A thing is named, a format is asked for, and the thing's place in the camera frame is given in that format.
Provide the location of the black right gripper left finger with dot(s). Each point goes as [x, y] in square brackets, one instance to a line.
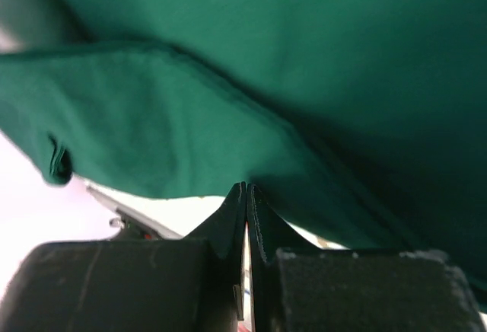
[137, 281]

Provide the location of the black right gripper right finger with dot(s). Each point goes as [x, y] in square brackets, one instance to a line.
[297, 286]

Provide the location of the green surgical cloth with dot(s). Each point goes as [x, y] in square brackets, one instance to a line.
[363, 121]

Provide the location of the aluminium rail frame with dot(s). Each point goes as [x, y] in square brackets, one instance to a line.
[129, 214]

